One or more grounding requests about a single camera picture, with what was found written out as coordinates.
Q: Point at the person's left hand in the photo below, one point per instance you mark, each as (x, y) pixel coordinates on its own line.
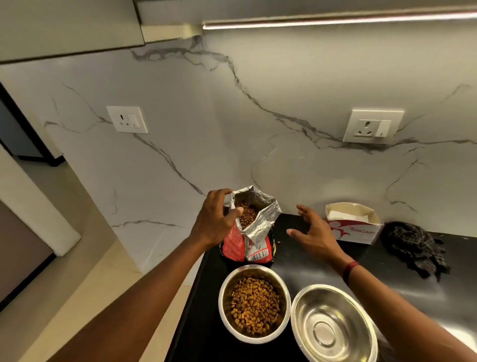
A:
(212, 223)

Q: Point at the person's right hand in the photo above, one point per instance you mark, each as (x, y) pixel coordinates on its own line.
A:
(320, 238)

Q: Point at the red black pet food bag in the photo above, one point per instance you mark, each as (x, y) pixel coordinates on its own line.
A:
(261, 220)

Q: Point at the steel bowl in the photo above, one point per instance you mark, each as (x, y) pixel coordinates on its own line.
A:
(328, 328)
(223, 298)

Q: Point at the wall cabinet door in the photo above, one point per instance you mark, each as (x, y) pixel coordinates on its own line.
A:
(67, 26)

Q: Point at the person's left forearm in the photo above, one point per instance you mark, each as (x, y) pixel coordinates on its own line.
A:
(138, 306)

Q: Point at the person's right forearm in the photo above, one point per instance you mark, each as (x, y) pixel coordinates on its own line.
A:
(402, 320)

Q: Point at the red and white tissue box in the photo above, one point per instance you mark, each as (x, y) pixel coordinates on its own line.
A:
(354, 231)

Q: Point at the red wrist band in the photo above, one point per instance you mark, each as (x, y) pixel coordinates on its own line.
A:
(350, 273)

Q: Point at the dark checked cloth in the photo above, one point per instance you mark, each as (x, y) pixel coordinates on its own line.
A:
(413, 246)

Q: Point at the brown base cabinet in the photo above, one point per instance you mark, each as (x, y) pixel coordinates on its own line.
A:
(18, 253)

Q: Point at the under-cabinet light strip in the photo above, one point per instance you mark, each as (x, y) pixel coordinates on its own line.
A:
(335, 20)

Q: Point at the white wall socket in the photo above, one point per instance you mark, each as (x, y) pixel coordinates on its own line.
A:
(372, 126)
(127, 119)

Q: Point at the grey wall cabinet body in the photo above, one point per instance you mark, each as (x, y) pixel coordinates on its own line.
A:
(298, 7)

